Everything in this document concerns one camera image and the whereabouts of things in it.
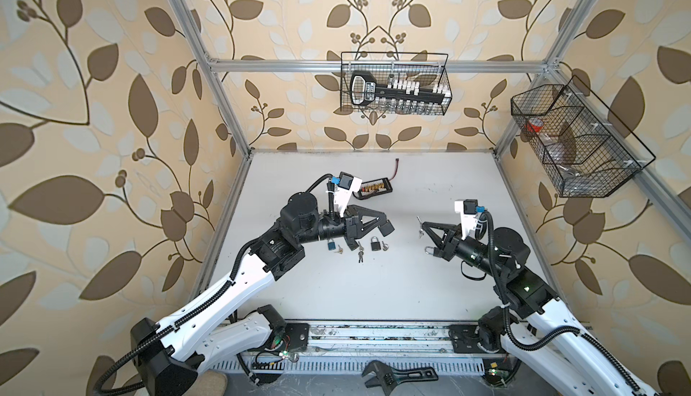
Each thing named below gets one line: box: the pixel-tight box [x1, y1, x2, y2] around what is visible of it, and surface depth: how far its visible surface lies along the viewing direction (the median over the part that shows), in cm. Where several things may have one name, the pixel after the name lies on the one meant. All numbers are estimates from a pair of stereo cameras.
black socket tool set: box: [349, 71, 452, 107], surface depth 85 cm
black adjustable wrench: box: [361, 360, 440, 396], surface depth 70 cm
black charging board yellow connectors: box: [351, 177, 394, 200], surface depth 110 cm
